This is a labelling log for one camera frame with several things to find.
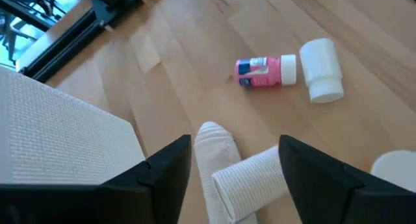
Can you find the white plastic bottle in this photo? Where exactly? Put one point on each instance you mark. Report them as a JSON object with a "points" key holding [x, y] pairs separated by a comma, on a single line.
{"points": [[321, 71]]}

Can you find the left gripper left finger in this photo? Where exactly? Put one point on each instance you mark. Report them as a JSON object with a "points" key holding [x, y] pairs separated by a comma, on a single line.
{"points": [[136, 198]]}

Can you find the large orange pill bottle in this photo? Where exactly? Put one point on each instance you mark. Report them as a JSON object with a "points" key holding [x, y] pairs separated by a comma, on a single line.
{"points": [[396, 169]]}

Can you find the pink medicine bottle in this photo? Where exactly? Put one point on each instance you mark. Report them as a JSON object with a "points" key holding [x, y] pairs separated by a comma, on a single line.
{"points": [[263, 74]]}

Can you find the black table frame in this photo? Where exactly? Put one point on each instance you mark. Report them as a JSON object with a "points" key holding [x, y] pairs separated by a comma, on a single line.
{"points": [[81, 32]]}

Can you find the green-edged beige bandage roll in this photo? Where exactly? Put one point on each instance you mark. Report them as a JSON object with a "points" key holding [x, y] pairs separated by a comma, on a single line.
{"points": [[213, 146]]}

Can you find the white perforated plastic basket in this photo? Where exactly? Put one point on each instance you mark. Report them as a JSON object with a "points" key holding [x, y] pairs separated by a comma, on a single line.
{"points": [[58, 136]]}

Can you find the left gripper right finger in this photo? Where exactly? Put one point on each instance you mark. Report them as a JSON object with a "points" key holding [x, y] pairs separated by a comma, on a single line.
{"points": [[331, 194]]}

